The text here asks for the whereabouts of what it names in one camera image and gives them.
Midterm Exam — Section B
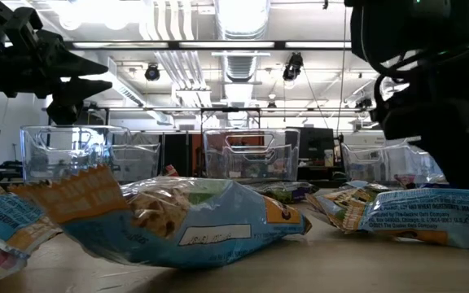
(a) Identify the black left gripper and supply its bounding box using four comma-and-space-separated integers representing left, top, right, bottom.
0, 0, 114, 126

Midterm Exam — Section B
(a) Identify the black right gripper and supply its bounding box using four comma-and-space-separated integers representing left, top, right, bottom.
369, 38, 469, 191

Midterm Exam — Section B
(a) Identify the red pink granola bar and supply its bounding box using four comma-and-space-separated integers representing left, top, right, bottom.
392, 173, 421, 189

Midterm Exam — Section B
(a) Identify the blue granola bar small print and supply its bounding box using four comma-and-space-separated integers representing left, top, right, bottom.
358, 187, 469, 250

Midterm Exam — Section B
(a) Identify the pale blue granola bar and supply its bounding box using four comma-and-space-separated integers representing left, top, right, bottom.
339, 180, 392, 193

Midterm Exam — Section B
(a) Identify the blue orange green granola bar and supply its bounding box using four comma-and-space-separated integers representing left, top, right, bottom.
305, 186, 382, 234

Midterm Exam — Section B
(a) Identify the black ceiling spotlight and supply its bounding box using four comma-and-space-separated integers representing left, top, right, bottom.
144, 63, 161, 82
355, 96, 375, 110

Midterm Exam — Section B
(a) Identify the clear plastic bin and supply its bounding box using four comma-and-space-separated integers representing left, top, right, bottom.
202, 128, 300, 183
340, 138, 447, 186
20, 125, 161, 183

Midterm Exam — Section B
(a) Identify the black overhead light bar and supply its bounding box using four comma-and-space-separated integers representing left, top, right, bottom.
63, 39, 353, 51

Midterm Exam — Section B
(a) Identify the orange partition panel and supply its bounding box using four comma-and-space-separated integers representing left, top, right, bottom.
191, 133, 265, 177

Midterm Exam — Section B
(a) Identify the black computer monitor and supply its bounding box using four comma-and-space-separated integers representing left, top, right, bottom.
298, 126, 335, 160

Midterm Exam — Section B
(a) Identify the silver ventilation duct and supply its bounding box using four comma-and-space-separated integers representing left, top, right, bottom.
213, 0, 271, 82

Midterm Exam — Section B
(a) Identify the black ceiling camera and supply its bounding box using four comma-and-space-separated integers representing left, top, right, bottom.
282, 51, 305, 82

